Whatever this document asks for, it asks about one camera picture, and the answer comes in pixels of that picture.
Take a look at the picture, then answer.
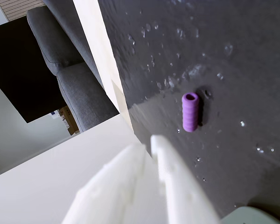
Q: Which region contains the pale green metal mug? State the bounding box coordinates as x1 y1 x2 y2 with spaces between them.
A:
220 205 280 224

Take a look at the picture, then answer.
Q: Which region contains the purple ribbed pen grip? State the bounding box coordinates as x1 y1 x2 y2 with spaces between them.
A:
181 92 199 133

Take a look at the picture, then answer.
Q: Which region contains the black table mat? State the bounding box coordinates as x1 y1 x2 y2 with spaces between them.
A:
98 0 280 220

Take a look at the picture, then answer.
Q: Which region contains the grey fabric sofa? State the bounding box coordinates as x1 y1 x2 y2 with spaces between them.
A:
27 0 120 133

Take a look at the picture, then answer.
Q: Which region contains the brown cardboard box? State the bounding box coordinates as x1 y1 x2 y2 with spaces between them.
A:
58 105 81 135

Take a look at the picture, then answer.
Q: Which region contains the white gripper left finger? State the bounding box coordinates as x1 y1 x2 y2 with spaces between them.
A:
60 143 169 224

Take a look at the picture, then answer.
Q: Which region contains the black flat panel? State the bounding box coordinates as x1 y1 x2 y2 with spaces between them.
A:
0 16 67 124

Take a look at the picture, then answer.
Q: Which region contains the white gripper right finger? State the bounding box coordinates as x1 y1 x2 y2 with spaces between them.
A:
150 134 221 224

